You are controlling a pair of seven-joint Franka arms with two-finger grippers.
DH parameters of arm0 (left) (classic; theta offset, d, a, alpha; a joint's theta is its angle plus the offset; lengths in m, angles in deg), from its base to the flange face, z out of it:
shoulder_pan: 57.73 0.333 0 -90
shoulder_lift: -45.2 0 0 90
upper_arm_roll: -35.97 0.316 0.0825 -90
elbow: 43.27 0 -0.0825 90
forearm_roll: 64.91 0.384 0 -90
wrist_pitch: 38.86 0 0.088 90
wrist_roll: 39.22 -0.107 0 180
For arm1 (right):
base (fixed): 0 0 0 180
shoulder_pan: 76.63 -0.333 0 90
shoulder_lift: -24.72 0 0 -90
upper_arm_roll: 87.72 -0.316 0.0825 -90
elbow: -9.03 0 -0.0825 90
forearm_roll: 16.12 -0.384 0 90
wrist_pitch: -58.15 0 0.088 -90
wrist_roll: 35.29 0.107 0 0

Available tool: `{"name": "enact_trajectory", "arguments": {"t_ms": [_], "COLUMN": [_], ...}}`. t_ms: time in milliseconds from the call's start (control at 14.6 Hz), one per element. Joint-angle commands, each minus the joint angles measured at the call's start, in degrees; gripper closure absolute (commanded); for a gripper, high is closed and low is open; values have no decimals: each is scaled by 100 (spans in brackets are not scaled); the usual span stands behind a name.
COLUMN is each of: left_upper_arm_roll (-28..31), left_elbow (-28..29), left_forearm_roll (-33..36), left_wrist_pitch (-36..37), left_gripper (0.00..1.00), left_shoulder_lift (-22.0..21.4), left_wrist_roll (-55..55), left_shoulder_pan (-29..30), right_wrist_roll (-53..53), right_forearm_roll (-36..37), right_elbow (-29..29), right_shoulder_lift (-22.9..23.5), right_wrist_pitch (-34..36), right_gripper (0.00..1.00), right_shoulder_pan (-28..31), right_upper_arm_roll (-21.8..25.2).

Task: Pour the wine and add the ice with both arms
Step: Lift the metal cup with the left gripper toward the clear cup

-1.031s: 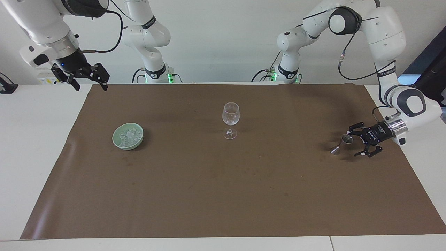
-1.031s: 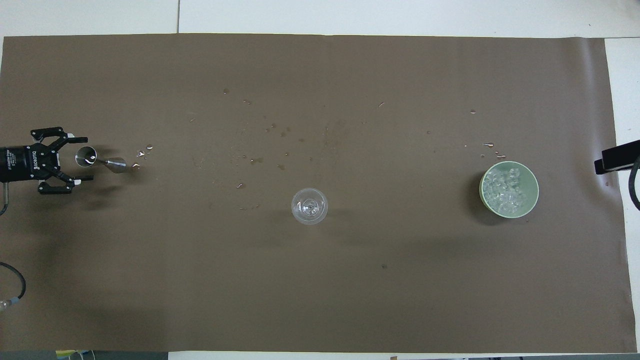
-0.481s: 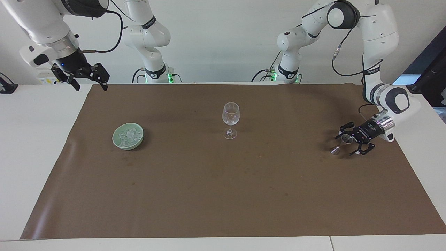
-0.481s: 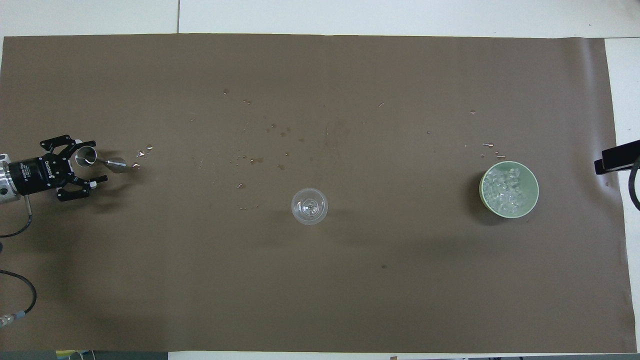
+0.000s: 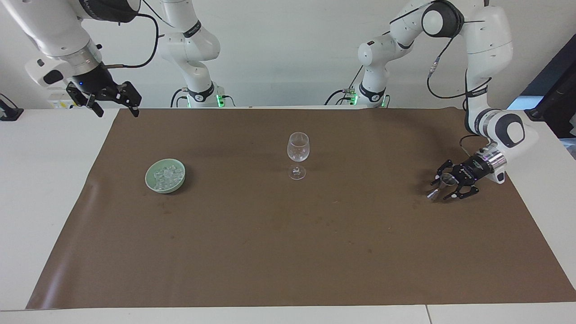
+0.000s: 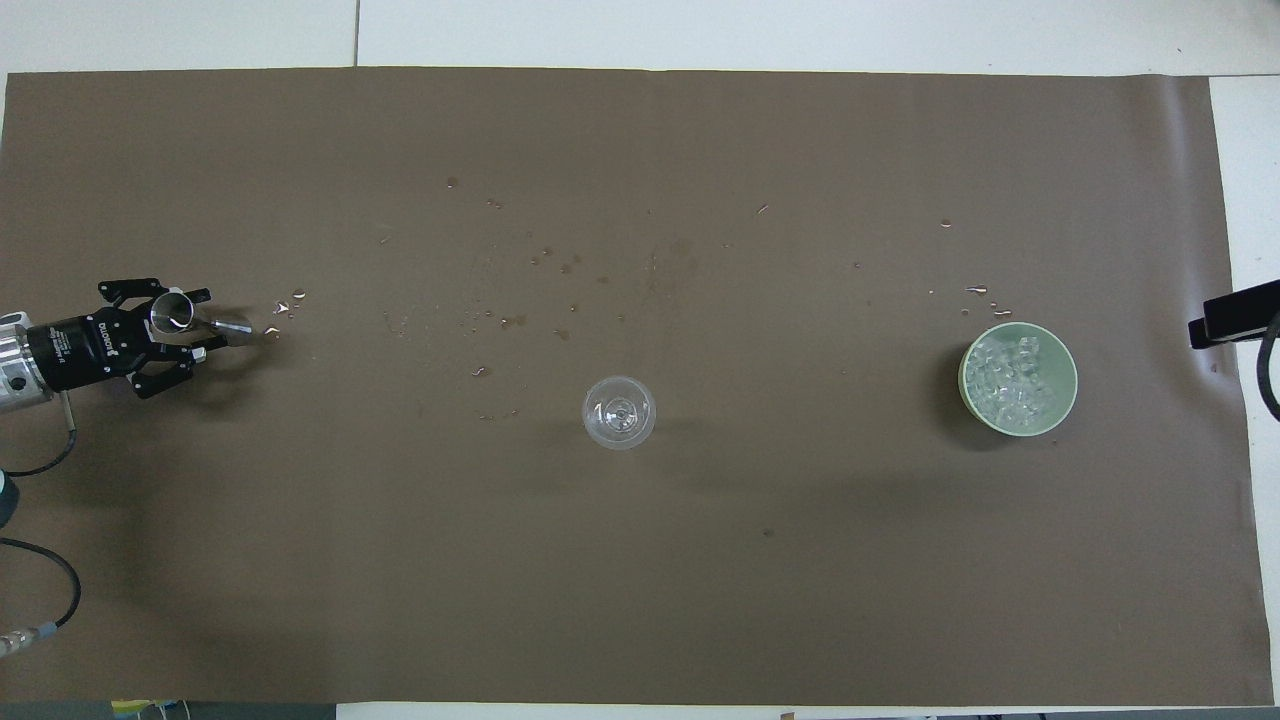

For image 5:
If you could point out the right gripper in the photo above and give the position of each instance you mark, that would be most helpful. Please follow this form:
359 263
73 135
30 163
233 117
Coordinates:
93 78

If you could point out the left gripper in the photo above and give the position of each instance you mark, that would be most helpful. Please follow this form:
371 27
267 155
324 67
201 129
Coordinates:
473 170

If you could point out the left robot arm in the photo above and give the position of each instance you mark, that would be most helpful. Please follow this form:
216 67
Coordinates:
488 40

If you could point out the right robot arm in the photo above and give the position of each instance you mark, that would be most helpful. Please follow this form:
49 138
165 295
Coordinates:
54 31

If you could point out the clear ice cubes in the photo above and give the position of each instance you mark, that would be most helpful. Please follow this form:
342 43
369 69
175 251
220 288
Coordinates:
165 174

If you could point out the clear wine glass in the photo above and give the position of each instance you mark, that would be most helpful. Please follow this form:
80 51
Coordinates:
298 150

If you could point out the silver metal jigger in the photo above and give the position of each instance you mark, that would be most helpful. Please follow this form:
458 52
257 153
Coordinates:
447 181

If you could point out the white socket box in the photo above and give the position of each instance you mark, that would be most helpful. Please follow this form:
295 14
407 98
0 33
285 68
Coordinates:
58 100

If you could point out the green ceramic bowl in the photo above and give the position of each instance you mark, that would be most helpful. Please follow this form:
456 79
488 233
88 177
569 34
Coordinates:
153 182

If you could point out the black stand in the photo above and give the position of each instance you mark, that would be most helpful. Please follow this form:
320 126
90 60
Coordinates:
8 112
555 90

